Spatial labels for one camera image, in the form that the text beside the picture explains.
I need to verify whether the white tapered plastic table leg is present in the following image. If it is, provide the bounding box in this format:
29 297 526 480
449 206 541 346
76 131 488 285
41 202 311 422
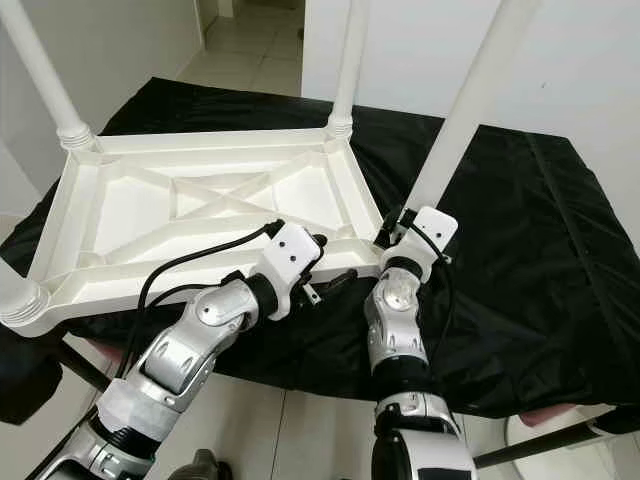
0 262 51 326
400 0 541 226
327 0 371 138
0 0 96 151

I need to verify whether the white plastic table top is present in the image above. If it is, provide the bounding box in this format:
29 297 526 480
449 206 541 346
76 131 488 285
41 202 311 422
0 125 396 339

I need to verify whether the black table cloth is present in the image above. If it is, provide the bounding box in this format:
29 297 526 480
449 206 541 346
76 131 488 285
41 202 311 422
0 75 640 421

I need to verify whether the silver robot left leg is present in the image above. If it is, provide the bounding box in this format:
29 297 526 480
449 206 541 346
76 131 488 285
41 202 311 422
188 450 231 480

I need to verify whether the white round floor base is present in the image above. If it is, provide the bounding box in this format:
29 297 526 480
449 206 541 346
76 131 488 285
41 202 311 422
505 412 616 476

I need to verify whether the black metal table leg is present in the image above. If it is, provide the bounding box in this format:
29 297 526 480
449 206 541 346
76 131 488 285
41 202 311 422
50 335 121 396

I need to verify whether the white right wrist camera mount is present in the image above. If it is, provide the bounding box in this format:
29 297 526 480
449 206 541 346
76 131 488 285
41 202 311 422
380 205 459 283

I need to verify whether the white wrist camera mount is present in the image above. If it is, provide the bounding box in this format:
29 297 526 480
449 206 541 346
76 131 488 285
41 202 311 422
253 222 326 321
380 205 459 283

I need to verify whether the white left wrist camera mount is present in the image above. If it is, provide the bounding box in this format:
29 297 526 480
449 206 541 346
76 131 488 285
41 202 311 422
253 222 326 321

